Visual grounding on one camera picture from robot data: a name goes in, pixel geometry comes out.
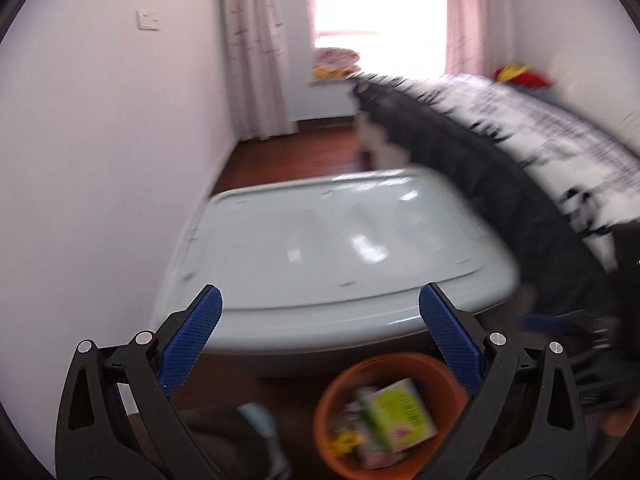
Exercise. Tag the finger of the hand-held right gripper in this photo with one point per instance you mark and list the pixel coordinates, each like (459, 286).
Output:
(542, 322)

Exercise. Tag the orange plastic bucket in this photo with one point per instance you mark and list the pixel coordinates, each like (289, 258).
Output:
(380, 367)

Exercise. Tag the white wall switch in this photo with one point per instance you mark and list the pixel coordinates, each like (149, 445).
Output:
(148, 20)

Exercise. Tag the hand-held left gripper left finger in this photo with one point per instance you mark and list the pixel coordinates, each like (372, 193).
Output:
(192, 330)

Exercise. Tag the red yellow plush toy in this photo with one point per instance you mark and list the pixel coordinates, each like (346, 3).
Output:
(525, 76)

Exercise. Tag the white patterned curtain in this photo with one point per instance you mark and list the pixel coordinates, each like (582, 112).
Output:
(255, 50)

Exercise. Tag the white bed frame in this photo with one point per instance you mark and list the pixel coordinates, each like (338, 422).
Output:
(380, 140)

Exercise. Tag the black white patterned bedsheet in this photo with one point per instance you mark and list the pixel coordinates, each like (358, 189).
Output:
(550, 125)

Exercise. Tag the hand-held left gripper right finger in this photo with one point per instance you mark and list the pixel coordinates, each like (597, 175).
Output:
(450, 335)

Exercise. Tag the green striped medicine box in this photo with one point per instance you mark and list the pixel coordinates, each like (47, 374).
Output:
(400, 410)

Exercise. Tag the white plastic table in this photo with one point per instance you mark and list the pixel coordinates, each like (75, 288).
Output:
(325, 240)

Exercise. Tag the colourful pile on windowsill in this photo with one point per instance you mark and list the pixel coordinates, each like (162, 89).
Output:
(335, 65)

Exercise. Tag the pink curtain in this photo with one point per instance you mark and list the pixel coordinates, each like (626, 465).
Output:
(475, 15)

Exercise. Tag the bright window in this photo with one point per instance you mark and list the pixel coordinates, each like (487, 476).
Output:
(380, 5)

